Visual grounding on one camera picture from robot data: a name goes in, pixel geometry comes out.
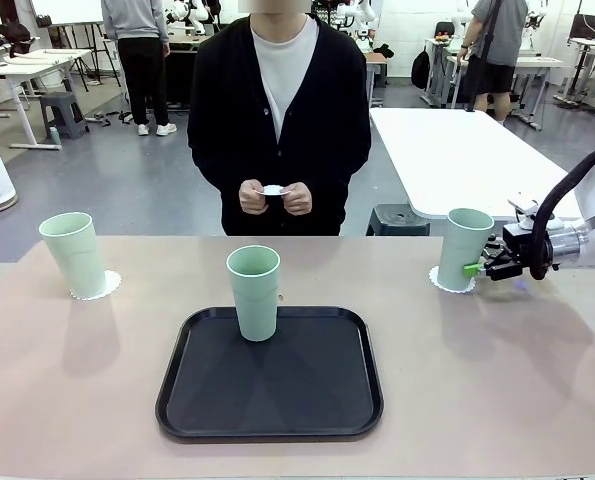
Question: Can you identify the whiteboard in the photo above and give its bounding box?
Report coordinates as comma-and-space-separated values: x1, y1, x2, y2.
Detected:
29, 0, 106, 26

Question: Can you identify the person in grey hoodie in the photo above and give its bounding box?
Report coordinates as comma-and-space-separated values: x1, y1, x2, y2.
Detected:
101, 0, 179, 137

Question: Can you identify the person's right hand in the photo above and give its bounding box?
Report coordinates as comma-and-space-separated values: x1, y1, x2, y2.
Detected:
238, 179, 271, 216

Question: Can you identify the person's left forearm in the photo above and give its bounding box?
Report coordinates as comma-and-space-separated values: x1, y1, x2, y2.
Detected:
306, 144, 372, 204

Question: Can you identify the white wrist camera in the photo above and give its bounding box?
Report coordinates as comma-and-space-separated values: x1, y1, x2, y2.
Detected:
506, 198, 558, 232

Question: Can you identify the person in black cardigan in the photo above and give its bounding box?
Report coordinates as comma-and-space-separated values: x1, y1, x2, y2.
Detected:
186, 0, 373, 237

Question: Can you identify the person's left hand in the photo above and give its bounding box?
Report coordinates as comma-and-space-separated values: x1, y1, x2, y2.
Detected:
280, 182, 314, 217

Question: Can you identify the person in grey t-shirt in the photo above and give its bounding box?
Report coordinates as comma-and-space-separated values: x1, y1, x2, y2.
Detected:
456, 0, 529, 126

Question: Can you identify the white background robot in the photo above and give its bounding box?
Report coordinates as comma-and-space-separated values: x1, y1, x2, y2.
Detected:
336, 0, 378, 51

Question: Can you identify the black plastic stool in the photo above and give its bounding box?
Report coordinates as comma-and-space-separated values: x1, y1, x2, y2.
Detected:
365, 203, 432, 237

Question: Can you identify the white height-adjustable desk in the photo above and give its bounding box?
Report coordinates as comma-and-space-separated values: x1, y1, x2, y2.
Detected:
0, 59, 76, 151
6, 48, 96, 94

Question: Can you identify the white monitor desk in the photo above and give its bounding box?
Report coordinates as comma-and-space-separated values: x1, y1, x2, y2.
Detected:
569, 37, 595, 119

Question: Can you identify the white desk with grey legs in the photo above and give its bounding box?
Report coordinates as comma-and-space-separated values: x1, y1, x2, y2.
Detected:
446, 54, 563, 131

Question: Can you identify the black plastic tray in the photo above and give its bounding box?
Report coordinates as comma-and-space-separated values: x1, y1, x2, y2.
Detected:
155, 305, 385, 444

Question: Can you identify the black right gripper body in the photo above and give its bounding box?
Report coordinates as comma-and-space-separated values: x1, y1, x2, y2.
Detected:
501, 223, 534, 279

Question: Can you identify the black computer monitor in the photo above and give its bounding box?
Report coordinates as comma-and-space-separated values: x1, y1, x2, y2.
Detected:
569, 13, 595, 41

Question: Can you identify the grey plastic stool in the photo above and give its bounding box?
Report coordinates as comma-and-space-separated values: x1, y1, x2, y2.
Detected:
39, 91, 91, 140

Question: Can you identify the pale green plastic cup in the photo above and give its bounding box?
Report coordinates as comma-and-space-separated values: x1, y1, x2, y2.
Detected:
225, 244, 282, 343
435, 207, 495, 293
38, 212, 109, 298

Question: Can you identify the brown top desk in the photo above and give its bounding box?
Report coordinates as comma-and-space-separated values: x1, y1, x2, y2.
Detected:
365, 52, 389, 109

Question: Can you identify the black backpack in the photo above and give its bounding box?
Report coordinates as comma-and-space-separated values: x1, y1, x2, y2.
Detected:
410, 47, 432, 91

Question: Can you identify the black bag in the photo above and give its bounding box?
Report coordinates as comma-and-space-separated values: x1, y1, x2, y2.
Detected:
0, 22, 32, 51

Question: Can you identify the person's right forearm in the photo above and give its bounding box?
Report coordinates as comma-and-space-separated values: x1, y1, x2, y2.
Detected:
189, 144, 248, 201

